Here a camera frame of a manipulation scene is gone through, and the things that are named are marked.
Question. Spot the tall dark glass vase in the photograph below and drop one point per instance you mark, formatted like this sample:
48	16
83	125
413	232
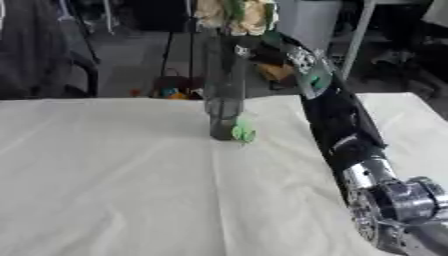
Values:
224	100

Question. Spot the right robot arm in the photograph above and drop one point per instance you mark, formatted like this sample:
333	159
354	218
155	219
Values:
341	126

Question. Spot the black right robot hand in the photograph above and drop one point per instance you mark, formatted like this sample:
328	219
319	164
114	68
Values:
269	50

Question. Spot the white table leg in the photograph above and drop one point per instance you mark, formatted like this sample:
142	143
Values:
354	40

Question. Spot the white flower bunch green stems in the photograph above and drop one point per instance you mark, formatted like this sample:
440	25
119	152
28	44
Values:
251	16

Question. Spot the tan cardboard piece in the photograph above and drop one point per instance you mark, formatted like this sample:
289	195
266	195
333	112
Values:
277	71

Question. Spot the black tripod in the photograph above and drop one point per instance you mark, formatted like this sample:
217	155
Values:
189	50

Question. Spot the dark bag with colourful items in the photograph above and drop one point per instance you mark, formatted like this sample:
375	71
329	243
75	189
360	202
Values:
174	87

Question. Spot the green leaf sprig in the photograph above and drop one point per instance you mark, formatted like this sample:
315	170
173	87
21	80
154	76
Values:
244	131

